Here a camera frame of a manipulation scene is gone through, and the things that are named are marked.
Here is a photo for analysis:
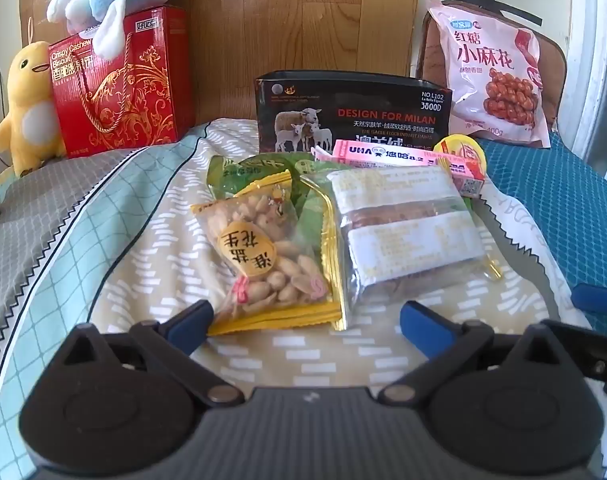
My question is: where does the yellow peanut packet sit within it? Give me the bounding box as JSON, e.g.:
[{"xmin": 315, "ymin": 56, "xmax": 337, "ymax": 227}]
[{"xmin": 191, "ymin": 170, "xmax": 343, "ymax": 337}]

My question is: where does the long black tape strip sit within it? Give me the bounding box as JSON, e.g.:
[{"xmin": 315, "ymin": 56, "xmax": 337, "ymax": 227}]
[{"xmin": 448, "ymin": 0, "xmax": 543, "ymax": 27}]

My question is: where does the patchwork patterned bedsheet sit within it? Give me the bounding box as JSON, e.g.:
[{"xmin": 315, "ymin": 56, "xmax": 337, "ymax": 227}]
[{"xmin": 0, "ymin": 117, "xmax": 604, "ymax": 480}]

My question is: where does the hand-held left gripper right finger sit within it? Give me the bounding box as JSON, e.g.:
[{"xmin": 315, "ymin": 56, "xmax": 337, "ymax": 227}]
[{"xmin": 383, "ymin": 301, "xmax": 579, "ymax": 406}]

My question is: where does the red gift box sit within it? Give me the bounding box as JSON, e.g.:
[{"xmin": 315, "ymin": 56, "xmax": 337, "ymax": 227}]
[{"xmin": 48, "ymin": 6, "xmax": 197, "ymax": 160}]

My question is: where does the dark green snack packet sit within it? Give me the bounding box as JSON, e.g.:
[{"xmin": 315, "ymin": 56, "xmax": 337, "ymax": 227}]
[{"xmin": 206, "ymin": 154, "xmax": 297, "ymax": 206}]

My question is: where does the large pink snack bag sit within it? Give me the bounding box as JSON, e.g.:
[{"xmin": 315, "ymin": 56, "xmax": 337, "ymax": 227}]
[{"xmin": 427, "ymin": 0, "xmax": 551, "ymax": 150}]

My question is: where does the small pink candy box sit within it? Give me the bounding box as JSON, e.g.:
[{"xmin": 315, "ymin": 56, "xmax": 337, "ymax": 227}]
[{"xmin": 435, "ymin": 156, "xmax": 485, "ymax": 197}]

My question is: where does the brown seat cushion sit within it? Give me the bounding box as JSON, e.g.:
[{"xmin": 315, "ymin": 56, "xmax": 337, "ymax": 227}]
[{"xmin": 416, "ymin": 10, "xmax": 569, "ymax": 133}]

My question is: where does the yellow duck plush toy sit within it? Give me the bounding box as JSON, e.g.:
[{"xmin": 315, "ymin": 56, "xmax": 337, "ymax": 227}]
[{"xmin": 0, "ymin": 40, "xmax": 67, "ymax": 178}]

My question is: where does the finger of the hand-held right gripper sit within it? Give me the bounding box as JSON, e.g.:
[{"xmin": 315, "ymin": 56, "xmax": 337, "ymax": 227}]
[
  {"xmin": 546, "ymin": 319, "xmax": 607, "ymax": 396},
  {"xmin": 571, "ymin": 284, "xmax": 607, "ymax": 315}
]

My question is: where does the pink candy stick pack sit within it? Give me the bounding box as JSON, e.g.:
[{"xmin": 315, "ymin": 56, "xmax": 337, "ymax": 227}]
[{"xmin": 311, "ymin": 139, "xmax": 439, "ymax": 170}]

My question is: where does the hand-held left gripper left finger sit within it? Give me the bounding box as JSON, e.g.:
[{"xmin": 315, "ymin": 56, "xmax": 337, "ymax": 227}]
[{"xmin": 54, "ymin": 300, "xmax": 245, "ymax": 407}]

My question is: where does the round yellow snack lid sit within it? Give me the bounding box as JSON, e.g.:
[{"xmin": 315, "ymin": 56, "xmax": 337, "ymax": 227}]
[{"xmin": 432, "ymin": 133, "xmax": 488, "ymax": 166}]

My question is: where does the black tin box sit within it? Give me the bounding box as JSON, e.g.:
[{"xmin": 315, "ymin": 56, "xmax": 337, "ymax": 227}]
[{"xmin": 255, "ymin": 71, "xmax": 453, "ymax": 158}]

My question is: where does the wood grain wall board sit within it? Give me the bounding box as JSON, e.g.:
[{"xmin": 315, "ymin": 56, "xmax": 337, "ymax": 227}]
[{"xmin": 18, "ymin": 0, "xmax": 419, "ymax": 126}]

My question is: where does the teal patterned blanket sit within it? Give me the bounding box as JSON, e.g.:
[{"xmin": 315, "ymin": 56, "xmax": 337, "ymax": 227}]
[{"xmin": 476, "ymin": 130, "xmax": 607, "ymax": 341}]

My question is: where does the white window frame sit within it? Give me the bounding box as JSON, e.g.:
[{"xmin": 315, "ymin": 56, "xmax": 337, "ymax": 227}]
[{"xmin": 566, "ymin": 0, "xmax": 607, "ymax": 191}]

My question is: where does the clear pastry packet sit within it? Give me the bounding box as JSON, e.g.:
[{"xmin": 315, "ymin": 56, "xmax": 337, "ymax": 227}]
[{"xmin": 300, "ymin": 164, "xmax": 489, "ymax": 332}]

